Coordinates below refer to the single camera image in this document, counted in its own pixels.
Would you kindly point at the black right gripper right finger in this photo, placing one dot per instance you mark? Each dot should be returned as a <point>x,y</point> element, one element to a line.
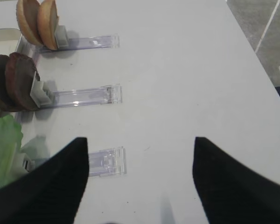
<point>230,192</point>

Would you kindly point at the clear bread pusher rail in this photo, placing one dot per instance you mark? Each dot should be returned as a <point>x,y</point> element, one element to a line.
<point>64,43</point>

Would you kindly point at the green lettuce leaf in rack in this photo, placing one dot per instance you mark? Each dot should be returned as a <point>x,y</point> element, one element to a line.
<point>10,143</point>

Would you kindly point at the clear lettuce pusher rail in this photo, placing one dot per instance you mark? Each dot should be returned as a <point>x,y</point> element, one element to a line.
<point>102,163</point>

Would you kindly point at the rear bread slice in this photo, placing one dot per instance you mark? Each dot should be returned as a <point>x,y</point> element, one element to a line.
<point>26,15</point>

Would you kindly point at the clear patty pusher rail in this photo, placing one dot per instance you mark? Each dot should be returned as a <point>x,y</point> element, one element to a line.
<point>45,98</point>

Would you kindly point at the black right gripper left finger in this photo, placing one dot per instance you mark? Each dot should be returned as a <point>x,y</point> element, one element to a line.
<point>51,194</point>

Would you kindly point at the front brown meat patty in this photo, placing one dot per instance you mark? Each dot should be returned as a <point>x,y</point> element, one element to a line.
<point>19,73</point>

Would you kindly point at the bread slice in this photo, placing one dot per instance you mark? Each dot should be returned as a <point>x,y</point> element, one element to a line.
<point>47,21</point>
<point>26,15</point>

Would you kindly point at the white rectangular plate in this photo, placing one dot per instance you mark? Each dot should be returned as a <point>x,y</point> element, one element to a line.
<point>9,34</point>

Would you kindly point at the front bread slice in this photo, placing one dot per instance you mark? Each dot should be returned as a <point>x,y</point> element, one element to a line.
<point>47,21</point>

